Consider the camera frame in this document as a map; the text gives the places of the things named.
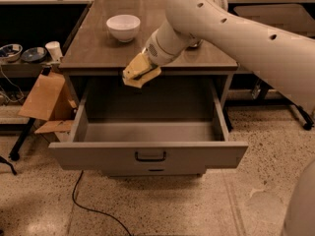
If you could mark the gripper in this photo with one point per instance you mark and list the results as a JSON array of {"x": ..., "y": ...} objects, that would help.
[{"x": 155, "y": 53}]

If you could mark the green yellow sponge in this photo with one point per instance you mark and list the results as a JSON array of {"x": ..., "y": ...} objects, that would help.
[{"x": 138, "y": 80}]

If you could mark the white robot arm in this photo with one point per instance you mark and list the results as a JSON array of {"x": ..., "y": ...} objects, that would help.
[{"x": 282, "y": 59}]

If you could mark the open grey top drawer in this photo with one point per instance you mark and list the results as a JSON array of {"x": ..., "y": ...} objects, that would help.
[{"x": 179, "y": 115}]

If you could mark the white ceramic bowl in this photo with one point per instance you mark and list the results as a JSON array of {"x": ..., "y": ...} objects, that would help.
[{"x": 123, "y": 27}]

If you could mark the crushed metal can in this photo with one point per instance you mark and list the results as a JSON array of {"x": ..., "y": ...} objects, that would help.
[{"x": 196, "y": 44}]

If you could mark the white paper cup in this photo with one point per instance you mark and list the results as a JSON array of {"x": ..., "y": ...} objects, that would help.
[{"x": 54, "y": 50}]

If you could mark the cardboard box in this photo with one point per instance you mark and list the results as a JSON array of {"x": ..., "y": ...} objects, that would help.
[{"x": 50, "y": 101}]

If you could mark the dark blue plate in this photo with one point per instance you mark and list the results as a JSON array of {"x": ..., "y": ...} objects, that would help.
[{"x": 34, "y": 55}]

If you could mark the blue patterned bowl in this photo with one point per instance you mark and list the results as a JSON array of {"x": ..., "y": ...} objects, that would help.
[{"x": 11, "y": 52}]

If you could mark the black left stand leg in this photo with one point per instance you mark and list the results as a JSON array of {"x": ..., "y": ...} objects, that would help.
[{"x": 14, "y": 153}]

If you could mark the grey tray on stand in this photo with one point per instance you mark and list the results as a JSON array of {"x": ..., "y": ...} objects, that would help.
[{"x": 290, "y": 17}]

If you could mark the black drawer handle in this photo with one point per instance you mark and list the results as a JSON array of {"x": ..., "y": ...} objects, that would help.
[{"x": 146, "y": 157}]

